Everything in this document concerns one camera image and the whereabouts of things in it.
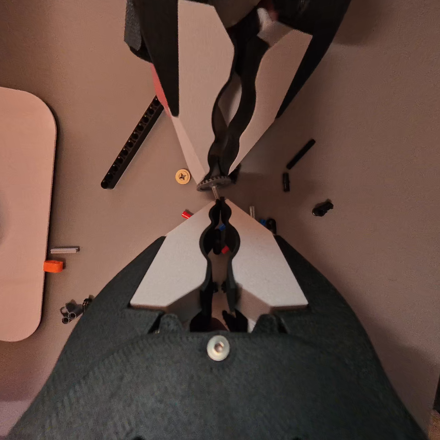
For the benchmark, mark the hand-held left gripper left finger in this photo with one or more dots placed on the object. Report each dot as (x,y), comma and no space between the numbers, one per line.
(175,271)

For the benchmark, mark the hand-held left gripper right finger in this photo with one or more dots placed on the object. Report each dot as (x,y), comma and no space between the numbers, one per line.
(268,271)

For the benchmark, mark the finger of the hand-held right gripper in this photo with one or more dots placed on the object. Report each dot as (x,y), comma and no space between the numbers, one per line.
(199,68)
(271,96)

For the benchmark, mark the short grey lego axle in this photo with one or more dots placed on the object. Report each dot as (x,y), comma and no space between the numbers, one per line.
(216,193)

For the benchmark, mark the grey lego differential gear assembly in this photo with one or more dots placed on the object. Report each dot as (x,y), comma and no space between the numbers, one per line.
(209,182)

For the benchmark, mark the tan lego bevel gear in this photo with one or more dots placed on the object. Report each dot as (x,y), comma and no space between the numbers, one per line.
(178,173)

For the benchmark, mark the red lego bush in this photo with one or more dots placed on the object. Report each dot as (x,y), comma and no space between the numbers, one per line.
(186,214)

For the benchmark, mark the black lego axle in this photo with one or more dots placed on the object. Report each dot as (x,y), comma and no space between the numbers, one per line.
(300,154)

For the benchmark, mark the black lego axle connector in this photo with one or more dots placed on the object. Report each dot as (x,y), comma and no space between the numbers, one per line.
(323,208)

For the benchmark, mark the short black lego pin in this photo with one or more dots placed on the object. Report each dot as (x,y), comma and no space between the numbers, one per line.
(286,181)

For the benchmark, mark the pile of mixed lego pieces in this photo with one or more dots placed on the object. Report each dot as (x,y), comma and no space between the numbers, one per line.
(74,309)

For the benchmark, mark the small grey lego axle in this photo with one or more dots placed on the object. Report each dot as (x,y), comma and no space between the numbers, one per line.
(65,250)

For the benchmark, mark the long black lego beam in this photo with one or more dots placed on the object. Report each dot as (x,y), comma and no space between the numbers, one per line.
(117,168)

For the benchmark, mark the orange lego piece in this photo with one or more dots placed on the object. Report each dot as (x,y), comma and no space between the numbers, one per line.
(53,266)

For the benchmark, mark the white book stand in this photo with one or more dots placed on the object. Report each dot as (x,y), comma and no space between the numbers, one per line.
(24,213)

